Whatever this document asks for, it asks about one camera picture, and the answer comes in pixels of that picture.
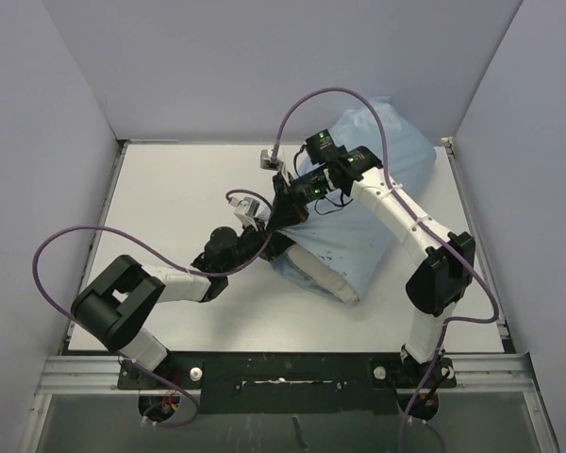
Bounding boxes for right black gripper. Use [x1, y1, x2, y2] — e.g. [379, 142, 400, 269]
[265, 165, 328, 232]

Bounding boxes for white pillow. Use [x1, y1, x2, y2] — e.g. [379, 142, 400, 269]
[287, 244, 359, 305]

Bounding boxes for light blue pillowcase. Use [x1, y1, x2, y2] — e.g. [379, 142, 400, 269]
[271, 96, 436, 302]

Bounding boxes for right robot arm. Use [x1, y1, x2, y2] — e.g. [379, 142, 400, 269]
[267, 130, 475, 386]

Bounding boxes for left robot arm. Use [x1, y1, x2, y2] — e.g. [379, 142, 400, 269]
[70, 226, 293, 388]

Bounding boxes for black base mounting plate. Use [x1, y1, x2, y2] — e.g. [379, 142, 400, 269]
[117, 352, 457, 416]

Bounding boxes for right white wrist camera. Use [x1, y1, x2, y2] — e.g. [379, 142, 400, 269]
[259, 149, 290, 181]

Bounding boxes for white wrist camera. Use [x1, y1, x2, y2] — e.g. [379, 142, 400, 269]
[228, 197, 260, 230]
[259, 149, 290, 181]

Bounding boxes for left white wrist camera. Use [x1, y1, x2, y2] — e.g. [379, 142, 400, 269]
[228, 197, 260, 230]

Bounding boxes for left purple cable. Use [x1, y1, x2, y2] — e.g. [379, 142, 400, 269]
[32, 188, 277, 429]

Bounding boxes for purple cable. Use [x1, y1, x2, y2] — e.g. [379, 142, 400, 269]
[275, 87, 500, 453]
[32, 188, 277, 429]

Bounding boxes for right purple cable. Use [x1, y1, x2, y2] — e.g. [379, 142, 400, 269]
[275, 87, 500, 453]

